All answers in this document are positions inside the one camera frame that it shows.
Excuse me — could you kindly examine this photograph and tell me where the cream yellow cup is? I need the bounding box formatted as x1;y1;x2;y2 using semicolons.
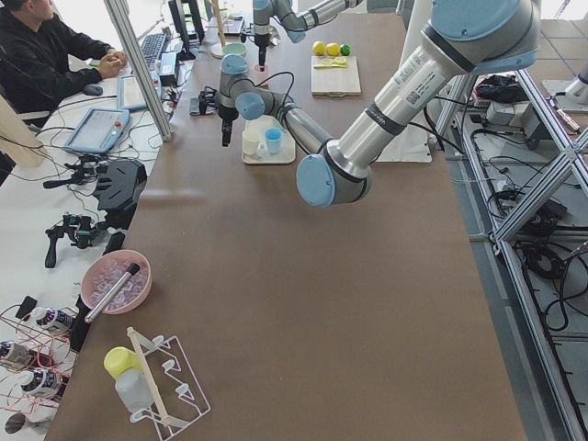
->
242;129;260;156

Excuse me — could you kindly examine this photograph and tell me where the blue cup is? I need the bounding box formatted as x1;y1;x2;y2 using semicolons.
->
264;128;283;154

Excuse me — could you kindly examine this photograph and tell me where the beige rabbit tray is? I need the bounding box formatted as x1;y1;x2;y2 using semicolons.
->
242;115;296;165

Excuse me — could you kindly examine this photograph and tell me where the metal scoop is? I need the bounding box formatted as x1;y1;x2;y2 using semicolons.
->
269;26;281;46

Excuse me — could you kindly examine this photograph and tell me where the green bowl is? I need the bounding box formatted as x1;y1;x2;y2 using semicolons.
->
222;42;247;58

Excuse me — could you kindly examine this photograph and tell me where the grey cloth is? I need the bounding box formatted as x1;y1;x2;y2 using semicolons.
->
189;97;201;117

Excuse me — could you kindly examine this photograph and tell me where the wooden stand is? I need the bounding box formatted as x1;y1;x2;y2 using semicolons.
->
209;0;226;59

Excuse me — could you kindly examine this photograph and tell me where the lower whole lemon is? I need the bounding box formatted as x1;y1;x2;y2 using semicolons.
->
312;40;325;56

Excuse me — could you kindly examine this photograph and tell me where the whole lemon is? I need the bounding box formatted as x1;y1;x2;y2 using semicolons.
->
312;40;325;56
325;42;341;56

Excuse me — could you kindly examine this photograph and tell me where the upper whole lemon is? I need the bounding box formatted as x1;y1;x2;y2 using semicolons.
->
325;42;341;56

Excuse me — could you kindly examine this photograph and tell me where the yellow plastic knife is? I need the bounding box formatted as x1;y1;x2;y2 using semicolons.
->
312;63;347;69

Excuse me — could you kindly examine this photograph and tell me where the wooden cutting board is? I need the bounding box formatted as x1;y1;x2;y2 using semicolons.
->
311;56;362;96

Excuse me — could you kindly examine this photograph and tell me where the green lime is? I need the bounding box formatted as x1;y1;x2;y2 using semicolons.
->
340;44;351;56

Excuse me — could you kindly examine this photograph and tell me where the blue teach pendant far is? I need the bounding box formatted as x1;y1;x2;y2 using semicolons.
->
117;75;147;112

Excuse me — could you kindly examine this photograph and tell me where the blue teach pendant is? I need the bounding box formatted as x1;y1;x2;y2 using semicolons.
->
63;107;130;154
117;75;147;112

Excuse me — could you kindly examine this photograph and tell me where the black keyboard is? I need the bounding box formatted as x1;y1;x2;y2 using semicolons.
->
141;33;167;71

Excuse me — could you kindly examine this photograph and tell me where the blue teach pendant near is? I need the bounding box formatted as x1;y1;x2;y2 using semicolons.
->
63;107;130;154

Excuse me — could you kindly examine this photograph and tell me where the computer mouse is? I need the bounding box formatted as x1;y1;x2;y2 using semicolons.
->
83;84;103;96

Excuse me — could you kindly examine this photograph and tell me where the metal tube in bowl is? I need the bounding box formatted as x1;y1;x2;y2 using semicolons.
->
84;263;141;323

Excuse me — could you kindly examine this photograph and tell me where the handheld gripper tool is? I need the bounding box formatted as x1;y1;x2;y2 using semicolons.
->
44;213;107;268

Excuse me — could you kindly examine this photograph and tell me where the pink bowl with ice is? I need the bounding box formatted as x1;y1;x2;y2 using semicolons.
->
81;250;153;315

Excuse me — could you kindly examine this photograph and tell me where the seated person in black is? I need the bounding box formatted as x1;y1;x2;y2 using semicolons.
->
1;1;128;113

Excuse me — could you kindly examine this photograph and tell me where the wooden stick on rack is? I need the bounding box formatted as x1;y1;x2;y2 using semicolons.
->
127;326;171;427

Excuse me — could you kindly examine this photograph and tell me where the yellow cup on rack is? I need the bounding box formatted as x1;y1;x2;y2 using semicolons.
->
103;346;141;379

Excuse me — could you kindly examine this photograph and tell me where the clear plastic cup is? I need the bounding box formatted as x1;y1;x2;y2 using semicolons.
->
115;368;154;413

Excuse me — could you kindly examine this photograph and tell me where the aluminium frame post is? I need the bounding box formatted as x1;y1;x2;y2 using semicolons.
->
104;0;173;141

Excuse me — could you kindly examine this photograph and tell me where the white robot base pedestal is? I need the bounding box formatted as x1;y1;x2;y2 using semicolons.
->
367;0;435;164

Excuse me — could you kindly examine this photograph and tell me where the white wire dish rack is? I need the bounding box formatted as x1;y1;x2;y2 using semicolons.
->
130;335;211;440

